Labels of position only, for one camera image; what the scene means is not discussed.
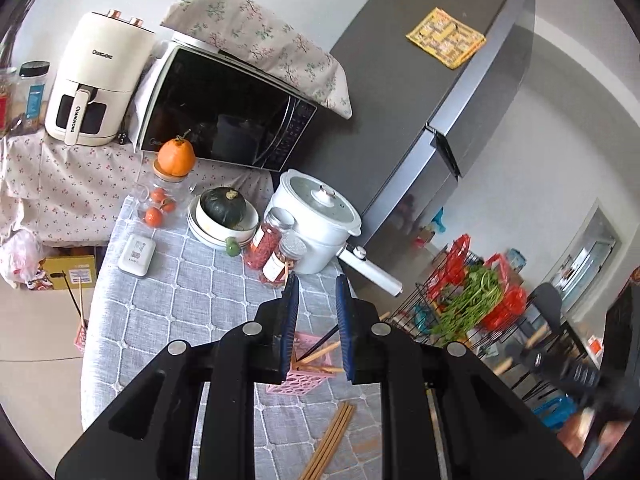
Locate black wire storage rack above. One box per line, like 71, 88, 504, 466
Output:
387, 255, 531, 361

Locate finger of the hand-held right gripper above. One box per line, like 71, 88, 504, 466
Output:
520, 347, 608, 403

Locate glass door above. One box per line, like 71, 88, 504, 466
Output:
542, 199, 623, 311

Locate yellow paper sheet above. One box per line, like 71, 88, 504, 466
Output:
405, 7, 487, 70

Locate red plastic bag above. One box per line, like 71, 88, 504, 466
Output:
482, 253, 528, 331
432, 234, 473, 286

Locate grey checkered tablecloth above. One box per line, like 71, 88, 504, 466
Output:
80, 195, 396, 480

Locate blue plastic stool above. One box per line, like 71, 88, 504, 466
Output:
534, 394, 581, 429

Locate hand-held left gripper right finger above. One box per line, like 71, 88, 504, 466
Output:
335, 274, 586, 480

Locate white air fryer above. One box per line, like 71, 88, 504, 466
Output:
45, 8, 157, 147

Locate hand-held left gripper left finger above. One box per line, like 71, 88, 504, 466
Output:
55, 274, 301, 480

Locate black chopstick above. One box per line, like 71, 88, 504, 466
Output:
62, 272, 85, 332

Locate large orange fruit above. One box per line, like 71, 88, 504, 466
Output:
158, 136, 196, 176

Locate stack of white bowls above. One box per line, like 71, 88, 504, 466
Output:
187, 194, 261, 252

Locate floral cloth cover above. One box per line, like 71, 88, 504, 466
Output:
161, 0, 352, 120

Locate floral tablecloth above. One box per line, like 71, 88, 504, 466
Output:
0, 130, 273, 248

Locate black microwave oven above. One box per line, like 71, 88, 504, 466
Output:
135, 40, 318, 173

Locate green leafy vegetables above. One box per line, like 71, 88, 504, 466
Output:
430, 266, 506, 346

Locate black chair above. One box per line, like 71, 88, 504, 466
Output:
522, 282, 568, 356

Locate red labelled jar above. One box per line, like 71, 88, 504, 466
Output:
0, 66, 18, 137

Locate bundle of wooden chopsticks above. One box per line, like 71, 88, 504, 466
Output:
298, 402, 357, 480

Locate red goji berry jar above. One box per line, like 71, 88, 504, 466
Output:
260, 237, 306, 288
243, 208, 296, 271

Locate small white device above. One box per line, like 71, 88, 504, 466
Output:
118, 234, 156, 277

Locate white plastic bag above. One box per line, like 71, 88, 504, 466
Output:
0, 230, 46, 287

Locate dark green squash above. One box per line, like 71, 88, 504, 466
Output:
200, 187, 247, 226

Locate clear glass jar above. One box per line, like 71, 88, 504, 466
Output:
134, 160, 194, 229

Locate white electric cooking pot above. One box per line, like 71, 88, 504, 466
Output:
263, 169, 403, 300

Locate black lidded plastic jar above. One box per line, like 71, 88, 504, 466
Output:
14, 61, 51, 128

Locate yellow cardboard box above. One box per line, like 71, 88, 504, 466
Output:
42, 255, 98, 292

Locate dark grey refrigerator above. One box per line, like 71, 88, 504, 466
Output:
295, 0, 536, 283

